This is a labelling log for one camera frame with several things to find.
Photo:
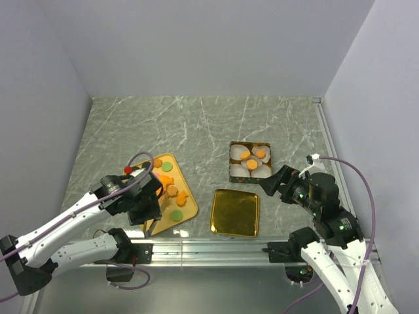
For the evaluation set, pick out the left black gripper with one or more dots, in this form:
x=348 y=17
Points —
x=152 y=211

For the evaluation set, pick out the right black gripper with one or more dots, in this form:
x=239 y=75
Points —
x=288 y=174

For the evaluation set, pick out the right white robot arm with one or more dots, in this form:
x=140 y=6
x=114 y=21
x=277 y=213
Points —
x=335 y=248

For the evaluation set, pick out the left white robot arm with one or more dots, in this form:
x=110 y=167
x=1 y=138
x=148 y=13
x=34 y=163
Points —
x=106 y=199

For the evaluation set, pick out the green sandwich cookie near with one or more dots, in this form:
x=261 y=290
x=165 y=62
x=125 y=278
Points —
x=176 y=215

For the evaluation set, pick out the green sandwich cookie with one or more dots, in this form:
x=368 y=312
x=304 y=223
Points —
x=167 y=166
x=176 y=215

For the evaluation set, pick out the yellow plastic tray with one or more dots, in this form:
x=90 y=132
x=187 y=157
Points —
x=190 y=210

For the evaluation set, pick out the tan flower cookie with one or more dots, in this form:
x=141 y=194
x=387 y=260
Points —
x=172 y=191

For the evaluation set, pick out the orange fish cookie right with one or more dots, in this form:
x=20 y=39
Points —
x=181 y=199

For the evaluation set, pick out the orange fish cookie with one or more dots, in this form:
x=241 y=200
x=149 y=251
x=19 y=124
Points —
x=166 y=180
x=181 y=199

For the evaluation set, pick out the orange fish cookie upper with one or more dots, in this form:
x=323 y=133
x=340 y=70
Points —
x=166 y=180

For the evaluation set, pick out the green sandwich cookie far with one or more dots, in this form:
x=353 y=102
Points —
x=167 y=166

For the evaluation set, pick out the black sandwich cookie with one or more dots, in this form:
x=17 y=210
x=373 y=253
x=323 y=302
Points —
x=145 y=165

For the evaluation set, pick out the chocolate chip cookie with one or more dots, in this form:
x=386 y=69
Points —
x=158 y=163

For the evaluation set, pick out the green cookie tin box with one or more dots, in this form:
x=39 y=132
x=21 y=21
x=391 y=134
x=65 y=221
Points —
x=249 y=145

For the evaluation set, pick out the gold tin lid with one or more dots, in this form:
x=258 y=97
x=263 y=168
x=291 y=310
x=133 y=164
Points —
x=235 y=213

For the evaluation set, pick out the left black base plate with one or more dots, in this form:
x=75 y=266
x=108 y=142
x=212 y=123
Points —
x=142 y=253

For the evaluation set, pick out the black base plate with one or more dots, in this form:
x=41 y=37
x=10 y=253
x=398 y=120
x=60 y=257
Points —
x=142 y=253
x=282 y=252

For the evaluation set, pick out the aluminium right side rail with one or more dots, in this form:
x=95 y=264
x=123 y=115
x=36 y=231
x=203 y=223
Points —
x=337 y=171

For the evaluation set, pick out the aluminium rail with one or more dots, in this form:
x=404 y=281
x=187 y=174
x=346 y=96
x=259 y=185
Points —
x=337 y=171
x=166 y=253

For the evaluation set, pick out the aluminium front rail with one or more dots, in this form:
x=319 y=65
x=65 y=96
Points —
x=166 y=253

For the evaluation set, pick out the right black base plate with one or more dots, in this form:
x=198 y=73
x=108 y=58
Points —
x=282 y=252

